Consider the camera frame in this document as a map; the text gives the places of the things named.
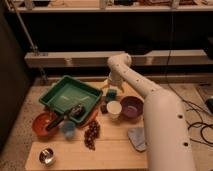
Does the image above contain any small metal bowl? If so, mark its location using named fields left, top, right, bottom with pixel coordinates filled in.
left=39, top=148, right=55, bottom=166

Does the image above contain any black cable on floor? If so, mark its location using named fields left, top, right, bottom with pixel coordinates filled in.
left=166, top=83, right=213, bottom=148

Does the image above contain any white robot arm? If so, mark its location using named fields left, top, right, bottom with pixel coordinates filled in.
left=107, top=53, right=196, bottom=171

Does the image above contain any metal diagonal shelf brace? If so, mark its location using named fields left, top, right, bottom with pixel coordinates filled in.
left=7, top=0, right=48, bottom=84

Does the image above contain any green plastic tray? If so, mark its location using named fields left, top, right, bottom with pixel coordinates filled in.
left=39, top=75, right=103, bottom=124

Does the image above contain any grey blue cloth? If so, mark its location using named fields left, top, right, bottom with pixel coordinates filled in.
left=127, top=127, right=146, bottom=152

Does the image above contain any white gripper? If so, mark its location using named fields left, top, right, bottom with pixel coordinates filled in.
left=101, top=71, right=124, bottom=93

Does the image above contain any black handled ladle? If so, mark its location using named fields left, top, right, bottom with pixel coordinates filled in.
left=46, top=104, right=85, bottom=131

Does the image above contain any black object on shelf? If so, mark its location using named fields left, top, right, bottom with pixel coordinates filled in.
left=126, top=44, right=152, bottom=55

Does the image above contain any red bowl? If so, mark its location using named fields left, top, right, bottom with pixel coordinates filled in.
left=32, top=112, right=59, bottom=138

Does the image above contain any lower white shelf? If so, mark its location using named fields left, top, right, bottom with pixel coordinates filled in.
left=25, top=50, right=213, bottom=68

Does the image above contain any small dark cube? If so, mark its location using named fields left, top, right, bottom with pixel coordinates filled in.
left=100, top=105, right=108, bottom=114

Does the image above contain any orange carrot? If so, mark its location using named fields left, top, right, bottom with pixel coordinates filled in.
left=79, top=109, right=98, bottom=129

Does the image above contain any bunch of dark grapes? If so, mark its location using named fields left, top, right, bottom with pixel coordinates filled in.
left=84, top=120, right=100, bottom=150

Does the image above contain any white cup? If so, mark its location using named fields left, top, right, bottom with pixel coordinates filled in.
left=107, top=101, right=122, bottom=120

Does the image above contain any blue plastic cup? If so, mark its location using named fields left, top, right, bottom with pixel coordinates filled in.
left=60, top=121, right=76, bottom=139

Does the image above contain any upper white shelf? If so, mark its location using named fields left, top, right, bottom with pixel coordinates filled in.
left=5, top=0, right=213, bottom=13

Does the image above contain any white shelf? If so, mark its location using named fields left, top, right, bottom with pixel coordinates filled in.
left=5, top=0, right=213, bottom=13
left=25, top=50, right=213, bottom=68

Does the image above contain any purple bowl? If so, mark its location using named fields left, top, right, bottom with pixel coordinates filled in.
left=121, top=96, right=143, bottom=119

